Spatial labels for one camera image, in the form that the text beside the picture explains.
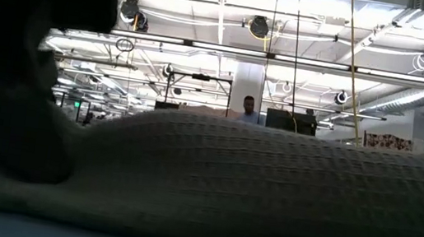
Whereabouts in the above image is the black hanging cable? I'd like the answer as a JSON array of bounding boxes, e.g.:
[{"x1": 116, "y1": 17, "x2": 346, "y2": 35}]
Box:
[{"x1": 280, "y1": 0, "x2": 312, "y2": 119}]

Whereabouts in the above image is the white coiled cable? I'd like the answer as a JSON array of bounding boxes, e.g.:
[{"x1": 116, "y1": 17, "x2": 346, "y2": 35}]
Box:
[{"x1": 408, "y1": 50, "x2": 424, "y2": 77}]

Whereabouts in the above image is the red floral patterned fabric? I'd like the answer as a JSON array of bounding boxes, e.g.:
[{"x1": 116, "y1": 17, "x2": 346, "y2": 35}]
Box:
[{"x1": 362, "y1": 130, "x2": 416, "y2": 154}]

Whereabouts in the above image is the black coiled cable ring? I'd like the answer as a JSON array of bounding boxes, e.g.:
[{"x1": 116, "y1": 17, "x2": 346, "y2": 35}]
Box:
[{"x1": 114, "y1": 36, "x2": 137, "y2": 54}]

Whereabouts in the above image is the silver ventilation duct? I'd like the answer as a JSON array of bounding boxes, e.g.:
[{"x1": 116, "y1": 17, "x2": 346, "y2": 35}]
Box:
[{"x1": 358, "y1": 72, "x2": 424, "y2": 121}]

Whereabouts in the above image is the black ceiling cable reel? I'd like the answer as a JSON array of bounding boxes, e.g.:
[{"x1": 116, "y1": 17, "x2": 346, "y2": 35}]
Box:
[
  {"x1": 247, "y1": 14, "x2": 271, "y2": 40},
  {"x1": 132, "y1": 11, "x2": 151, "y2": 34},
  {"x1": 120, "y1": 0, "x2": 142, "y2": 21}
]

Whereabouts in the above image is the small reel with white ring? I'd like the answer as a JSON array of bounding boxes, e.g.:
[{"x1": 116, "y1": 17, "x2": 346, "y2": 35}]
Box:
[{"x1": 333, "y1": 89, "x2": 351, "y2": 107}]

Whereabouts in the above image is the grey-brown waffle towel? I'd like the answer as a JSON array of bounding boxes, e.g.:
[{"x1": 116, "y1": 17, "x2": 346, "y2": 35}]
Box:
[{"x1": 0, "y1": 84, "x2": 424, "y2": 237}]

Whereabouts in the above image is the long ceiling light bar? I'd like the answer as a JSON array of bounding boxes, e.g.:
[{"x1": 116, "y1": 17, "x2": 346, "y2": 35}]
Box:
[{"x1": 109, "y1": 27, "x2": 424, "y2": 85}]

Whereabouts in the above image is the small black ceiling reel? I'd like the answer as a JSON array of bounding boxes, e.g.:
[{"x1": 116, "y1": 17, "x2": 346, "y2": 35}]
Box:
[{"x1": 161, "y1": 63, "x2": 175, "y2": 79}]

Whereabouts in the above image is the white structural column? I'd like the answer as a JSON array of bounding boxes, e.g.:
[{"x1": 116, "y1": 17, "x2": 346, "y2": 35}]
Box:
[{"x1": 229, "y1": 60, "x2": 267, "y2": 116}]

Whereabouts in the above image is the black metal frame stand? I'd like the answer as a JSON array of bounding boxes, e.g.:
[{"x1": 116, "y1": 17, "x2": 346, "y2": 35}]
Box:
[{"x1": 162, "y1": 68, "x2": 235, "y2": 114}]

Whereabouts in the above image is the black metal rack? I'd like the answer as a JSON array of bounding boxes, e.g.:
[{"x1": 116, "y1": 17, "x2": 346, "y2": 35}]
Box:
[{"x1": 51, "y1": 95, "x2": 93, "y2": 125}]

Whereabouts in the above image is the black monitor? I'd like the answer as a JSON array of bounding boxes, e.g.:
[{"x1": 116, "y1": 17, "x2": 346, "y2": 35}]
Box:
[{"x1": 263, "y1": 107, "x2": 319, "y2": 137}]

